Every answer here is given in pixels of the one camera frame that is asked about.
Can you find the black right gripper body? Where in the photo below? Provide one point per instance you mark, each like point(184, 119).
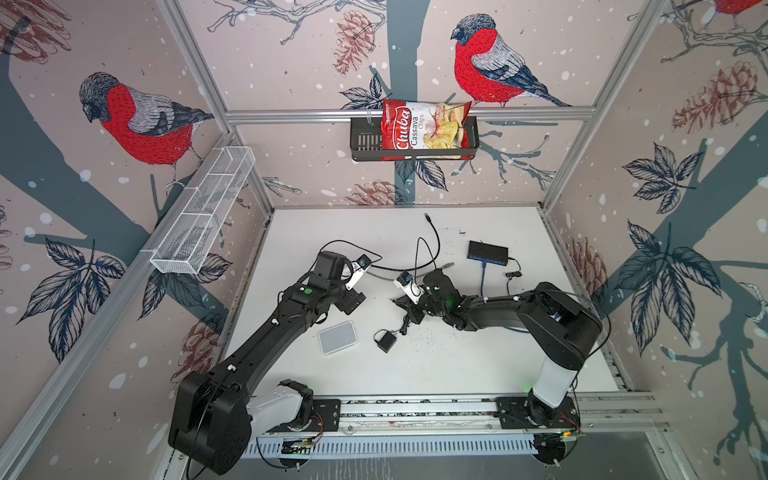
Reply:
point(424, 307)

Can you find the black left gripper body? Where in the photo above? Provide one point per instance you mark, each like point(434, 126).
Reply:
point(345, 298)

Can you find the white small switch box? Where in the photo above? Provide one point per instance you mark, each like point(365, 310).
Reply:
point(337, 338)

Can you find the black power adapter with cord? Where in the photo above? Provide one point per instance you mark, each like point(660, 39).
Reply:
point(385, 339)

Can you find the black network switch box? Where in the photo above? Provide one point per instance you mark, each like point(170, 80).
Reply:
point(488, 253)

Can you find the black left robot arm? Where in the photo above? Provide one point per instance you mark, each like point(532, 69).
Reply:
point(216, 414)

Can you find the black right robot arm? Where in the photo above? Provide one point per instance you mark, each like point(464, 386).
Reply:
point(564, 330)

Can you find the red cassava chips bag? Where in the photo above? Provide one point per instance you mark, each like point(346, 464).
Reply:
point(424, 126)

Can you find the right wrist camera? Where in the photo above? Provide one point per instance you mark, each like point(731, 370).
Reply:
point(407, 283)

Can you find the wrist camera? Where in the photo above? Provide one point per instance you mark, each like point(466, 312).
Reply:
point(407, 283)
point(358, 270)

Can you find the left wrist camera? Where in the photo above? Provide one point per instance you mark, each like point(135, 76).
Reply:
point(358, 270)

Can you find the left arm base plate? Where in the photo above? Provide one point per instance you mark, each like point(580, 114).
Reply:
point(325, 417)

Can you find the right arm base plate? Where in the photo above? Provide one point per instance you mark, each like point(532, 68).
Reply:
point(519, 412)

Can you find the black wall basket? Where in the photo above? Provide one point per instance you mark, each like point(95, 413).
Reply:
point(366, 144)

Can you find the white wire mesh shelf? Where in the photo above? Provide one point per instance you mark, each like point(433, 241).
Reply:
point(192, 234)

